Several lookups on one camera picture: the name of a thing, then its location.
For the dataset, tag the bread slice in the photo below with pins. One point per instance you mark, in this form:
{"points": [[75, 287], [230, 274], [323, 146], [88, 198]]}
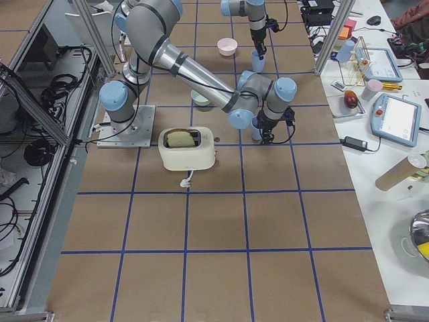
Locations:
{"points": [[180, 139]]}

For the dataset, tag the black power adapter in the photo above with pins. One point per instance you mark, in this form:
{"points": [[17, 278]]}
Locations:
{"points": [[354, 143]]}

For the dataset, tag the teach pendant tablet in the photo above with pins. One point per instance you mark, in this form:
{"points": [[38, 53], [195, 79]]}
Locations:
{"points": [[396, 119], [378, 64]]}

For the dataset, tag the steel mixing bowl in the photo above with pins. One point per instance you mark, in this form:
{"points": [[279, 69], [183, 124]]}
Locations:
{"points": [[419, 234]]}

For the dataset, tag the teach pendant tablet near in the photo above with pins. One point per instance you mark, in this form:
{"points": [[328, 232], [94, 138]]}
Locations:
{"points": [[396, 119]]}

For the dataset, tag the aluminium frame post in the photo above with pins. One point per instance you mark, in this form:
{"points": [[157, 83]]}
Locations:
{"points": [[340, 18]]}

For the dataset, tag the pink bowl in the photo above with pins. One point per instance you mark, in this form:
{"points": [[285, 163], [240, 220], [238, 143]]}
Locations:
{"points": [[227, 46]]}

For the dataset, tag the blue cup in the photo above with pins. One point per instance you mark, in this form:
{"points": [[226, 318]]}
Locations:
{"points": [[255, 131], [257, 62]]}

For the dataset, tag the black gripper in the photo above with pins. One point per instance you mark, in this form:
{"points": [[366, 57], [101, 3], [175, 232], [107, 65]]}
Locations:
{"points": [[269, 123], [257, 35]]}

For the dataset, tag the teach pendant tablet far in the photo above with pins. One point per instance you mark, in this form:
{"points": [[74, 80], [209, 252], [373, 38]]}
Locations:
{"points": [[378, 64]]}

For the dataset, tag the red apple on tray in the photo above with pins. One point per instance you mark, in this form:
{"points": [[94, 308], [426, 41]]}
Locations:
{"points": [[350, 99]]}

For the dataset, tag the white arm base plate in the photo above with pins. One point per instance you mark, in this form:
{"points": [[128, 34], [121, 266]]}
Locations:
{"points": [[133, 134]]}

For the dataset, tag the cream toaster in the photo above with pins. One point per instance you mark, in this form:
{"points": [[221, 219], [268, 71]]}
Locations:
{"points": [[198, 157]]}

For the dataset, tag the gold wire rack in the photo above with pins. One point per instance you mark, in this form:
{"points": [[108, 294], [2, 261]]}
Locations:
{"points": [[353, 71]]}

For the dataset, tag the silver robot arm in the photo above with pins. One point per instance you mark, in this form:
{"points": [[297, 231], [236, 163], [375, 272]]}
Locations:
{"points": [[257, 100], [251, 9]]}

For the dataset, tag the green bowl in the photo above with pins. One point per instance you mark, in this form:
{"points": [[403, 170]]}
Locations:
{"points": [[199, 99]]}

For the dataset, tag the cardboard tube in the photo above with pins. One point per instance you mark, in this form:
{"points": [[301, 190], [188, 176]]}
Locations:
{"points": [[401, 171]]}

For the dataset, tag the pink cup on table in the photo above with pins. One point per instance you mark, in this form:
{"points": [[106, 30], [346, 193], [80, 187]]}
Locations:
{"points": [[372, 87]]}

